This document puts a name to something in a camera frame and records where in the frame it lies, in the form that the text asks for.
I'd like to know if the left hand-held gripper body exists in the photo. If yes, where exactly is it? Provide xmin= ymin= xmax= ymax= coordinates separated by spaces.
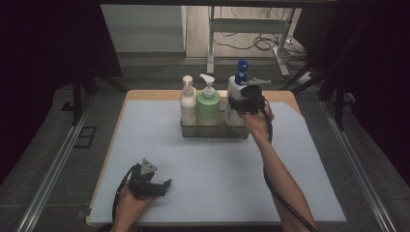
xmin=128 ymin=158 xmax=169 ymax=200

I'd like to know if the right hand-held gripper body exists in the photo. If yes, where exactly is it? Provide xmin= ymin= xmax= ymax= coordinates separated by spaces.
xmin=236 ymin=76 xmax=273 ymax=115

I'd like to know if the white bottle with blue pump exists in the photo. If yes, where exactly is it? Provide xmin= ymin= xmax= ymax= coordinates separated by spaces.
xmin=224 ymin=58 xmax=249 ymax=128

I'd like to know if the green bottle with white pump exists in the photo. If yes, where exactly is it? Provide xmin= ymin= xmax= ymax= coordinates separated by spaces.
xmin=196 ymin=73 xmax=222 ymax=128

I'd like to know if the grey metal mesh basket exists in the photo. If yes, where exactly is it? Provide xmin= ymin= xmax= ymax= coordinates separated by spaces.
xmin=179 ymin=96 xmax=251 ymax=139

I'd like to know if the cream bottle with cream pump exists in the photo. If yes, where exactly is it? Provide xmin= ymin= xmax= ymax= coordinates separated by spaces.
xmin=179 ymin=74 xmax=198 ymax=128

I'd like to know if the person's left hand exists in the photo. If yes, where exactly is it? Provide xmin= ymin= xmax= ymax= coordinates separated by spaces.
xmin=112 ymin=186 xmax=155 ymax=228

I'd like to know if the person's right hand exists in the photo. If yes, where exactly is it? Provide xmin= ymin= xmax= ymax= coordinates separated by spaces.
xmin=236 ymin=104 xmax=276 ymax=141

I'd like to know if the black metal stand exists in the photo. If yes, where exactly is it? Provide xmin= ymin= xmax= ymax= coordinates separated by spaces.
xmin=279 ymin=62 xmax=347 ymax=131
xmin=71 ymin=62 xmax=128 ymax=127

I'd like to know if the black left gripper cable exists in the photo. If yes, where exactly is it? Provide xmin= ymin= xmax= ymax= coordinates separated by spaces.
xmin=111 ymin=163 xmax=142 ymax=224

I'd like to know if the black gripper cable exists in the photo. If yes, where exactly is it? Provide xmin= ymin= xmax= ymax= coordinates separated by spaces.
xmin=259 ymin=96 xmax=321 ymax=232
xmin=111 ymin=163 xmax=142 ymax=224

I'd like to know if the tangle of black floor cables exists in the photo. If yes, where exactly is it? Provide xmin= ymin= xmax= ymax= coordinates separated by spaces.
xmin=212 ymin=8 xmax=311 ymax=71

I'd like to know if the white metal desk frame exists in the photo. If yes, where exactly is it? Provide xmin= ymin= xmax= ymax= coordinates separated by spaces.
xmin=206 ymin=6 xmax=291 ymax=78

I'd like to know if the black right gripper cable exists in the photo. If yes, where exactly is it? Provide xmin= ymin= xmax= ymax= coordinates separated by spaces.
xmin=259 ymin=96 xmax=321 ymax=232

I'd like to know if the aluminium rail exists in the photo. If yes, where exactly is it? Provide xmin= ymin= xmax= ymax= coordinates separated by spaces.
xmin=320 ymin=100 xmax=398 ymax=232
xmin=15 ymin=96 xmax=95 ymax=232

